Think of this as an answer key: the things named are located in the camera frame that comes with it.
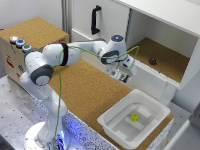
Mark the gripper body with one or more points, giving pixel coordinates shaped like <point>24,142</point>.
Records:
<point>121,68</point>

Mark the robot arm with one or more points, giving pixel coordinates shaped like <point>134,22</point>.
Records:
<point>50,55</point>

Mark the purple block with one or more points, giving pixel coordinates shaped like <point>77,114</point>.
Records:
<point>152,61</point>

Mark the yellow block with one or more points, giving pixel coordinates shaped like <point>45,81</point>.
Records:
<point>134,117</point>

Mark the white sliding door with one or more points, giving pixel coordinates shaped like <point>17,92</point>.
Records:
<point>106,18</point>

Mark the white plastic box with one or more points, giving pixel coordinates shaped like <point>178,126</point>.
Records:
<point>133,120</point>

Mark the white cabinet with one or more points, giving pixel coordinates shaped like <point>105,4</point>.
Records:
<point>166,36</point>

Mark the wooden drawer box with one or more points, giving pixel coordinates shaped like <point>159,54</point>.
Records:
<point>30,36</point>

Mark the green button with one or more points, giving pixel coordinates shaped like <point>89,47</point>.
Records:
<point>26,47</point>

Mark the blue button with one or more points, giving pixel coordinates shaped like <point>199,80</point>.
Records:
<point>20,42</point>

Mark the red button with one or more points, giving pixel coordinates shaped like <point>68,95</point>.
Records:
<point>13,39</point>

